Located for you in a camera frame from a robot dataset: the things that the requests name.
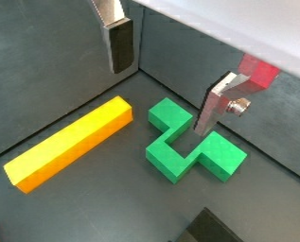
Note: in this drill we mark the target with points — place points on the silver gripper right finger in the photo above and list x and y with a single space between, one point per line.
223 98

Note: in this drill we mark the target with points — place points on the black angle bracket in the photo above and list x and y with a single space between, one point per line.
208 229

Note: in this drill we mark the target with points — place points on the red puzzle board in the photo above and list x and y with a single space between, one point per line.
260 71

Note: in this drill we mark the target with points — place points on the green stepped block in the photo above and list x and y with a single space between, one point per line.
177 149

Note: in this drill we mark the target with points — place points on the yellow rectangular block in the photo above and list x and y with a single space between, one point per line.
42 161

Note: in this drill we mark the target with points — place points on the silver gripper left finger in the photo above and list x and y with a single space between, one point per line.
117 33

